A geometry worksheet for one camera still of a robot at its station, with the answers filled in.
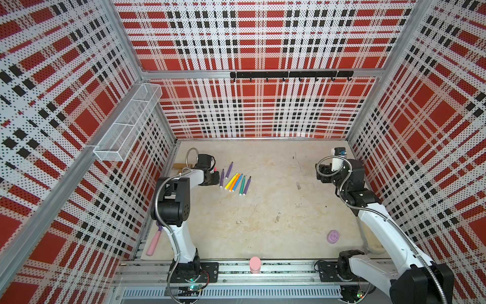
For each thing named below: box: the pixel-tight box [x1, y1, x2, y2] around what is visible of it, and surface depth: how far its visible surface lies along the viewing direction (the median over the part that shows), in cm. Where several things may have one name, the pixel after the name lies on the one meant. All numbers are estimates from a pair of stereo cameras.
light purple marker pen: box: [243, 176, 252, 196], surface depth 102 cm
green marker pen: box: [239, 175, 247, 196], surface depth 100 cm
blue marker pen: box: [232, 172, 244, 192], surface depth 103 cm
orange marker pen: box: [228, 173, 242, 192], surface depth 102 cm
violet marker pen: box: [225, 160, 234, 180], surface depth 108 cm
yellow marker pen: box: [224, 172, 239, 190], surface depth 101 cm
